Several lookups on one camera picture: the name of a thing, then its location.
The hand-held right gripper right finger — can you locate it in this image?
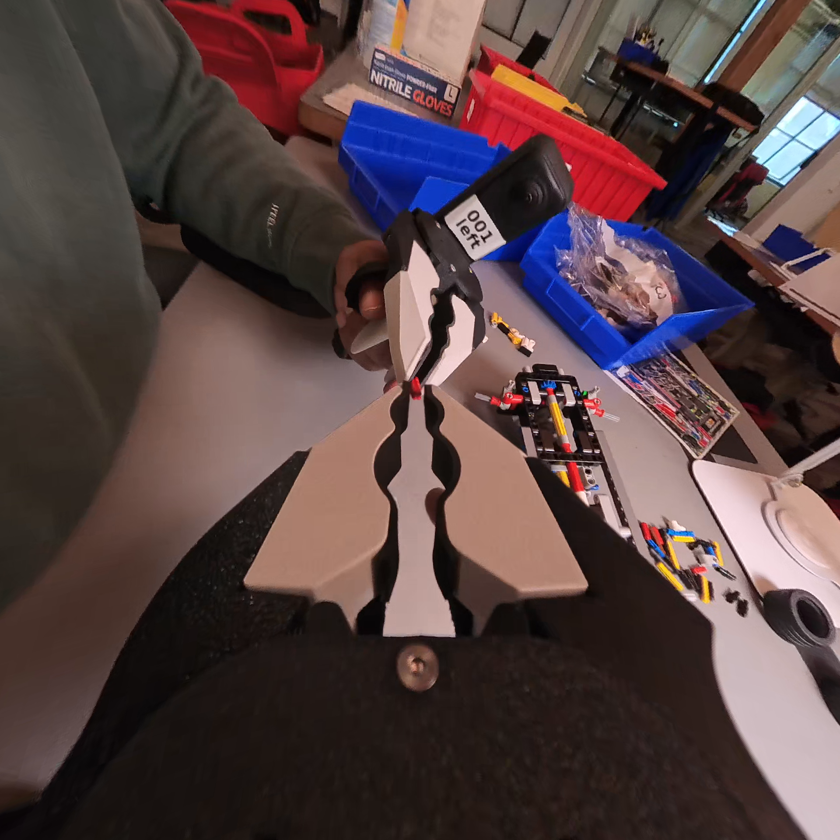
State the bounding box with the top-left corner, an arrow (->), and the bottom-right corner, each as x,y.
423,385 -> 589,636

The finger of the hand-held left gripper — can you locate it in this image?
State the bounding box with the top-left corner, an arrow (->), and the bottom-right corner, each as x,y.
420,295 -> 488,389
384,251 -> 454,385

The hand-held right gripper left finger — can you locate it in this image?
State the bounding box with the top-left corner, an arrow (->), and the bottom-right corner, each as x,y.
243,386 -> 409,634

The person's left forearm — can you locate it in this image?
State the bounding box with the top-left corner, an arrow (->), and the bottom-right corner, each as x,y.
131,79 -> 371,316

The lego chassis assembly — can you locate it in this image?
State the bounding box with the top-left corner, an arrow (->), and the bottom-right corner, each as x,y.
476,363 -> 641,546

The pile of loose lego pieces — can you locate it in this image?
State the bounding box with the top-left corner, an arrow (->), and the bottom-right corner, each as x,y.
638,517 -> 737,603

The lego instruction booklet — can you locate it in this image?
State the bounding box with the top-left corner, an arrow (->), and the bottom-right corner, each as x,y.
607,354 -> 741,459

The person's left hand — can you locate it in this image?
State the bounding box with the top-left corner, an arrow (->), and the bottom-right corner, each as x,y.
333,239 -> 396,373

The red plastic bin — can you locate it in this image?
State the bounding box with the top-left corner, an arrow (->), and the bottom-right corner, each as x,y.
459,46 -> 669,223

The yellow flat item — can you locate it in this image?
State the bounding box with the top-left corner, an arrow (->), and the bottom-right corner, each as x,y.
491,63 -> 588,119

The blue bin with plastic bag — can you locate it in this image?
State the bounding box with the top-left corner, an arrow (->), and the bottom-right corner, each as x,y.
521,206 -> 756,371

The clear plastic bag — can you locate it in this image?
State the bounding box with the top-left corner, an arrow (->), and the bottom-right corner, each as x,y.
554,202 -> 686,329

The blue glove box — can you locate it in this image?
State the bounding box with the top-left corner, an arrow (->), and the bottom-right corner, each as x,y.
367,45 -> 463,120

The wooden background table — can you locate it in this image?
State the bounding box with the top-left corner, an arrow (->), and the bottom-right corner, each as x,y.
594,46 -> 765,217

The wipes container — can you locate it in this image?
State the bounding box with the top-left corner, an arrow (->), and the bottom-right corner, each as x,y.
357,0 -> 411,53

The white desk lamp base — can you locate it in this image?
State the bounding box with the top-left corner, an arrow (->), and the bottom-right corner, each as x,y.
692,436 -> 840,601

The red chair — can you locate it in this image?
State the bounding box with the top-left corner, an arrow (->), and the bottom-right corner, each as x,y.
712,161 -> 769,211

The small blue bin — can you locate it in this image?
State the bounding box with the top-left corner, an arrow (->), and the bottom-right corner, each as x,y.
761,223 -> 821,263

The black rubber tyre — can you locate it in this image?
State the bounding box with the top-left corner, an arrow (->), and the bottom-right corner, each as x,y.
763,588 -> 837,647

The person's green sweatshirt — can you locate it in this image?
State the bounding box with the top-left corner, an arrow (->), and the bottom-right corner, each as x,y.
0,0 -> 217,611

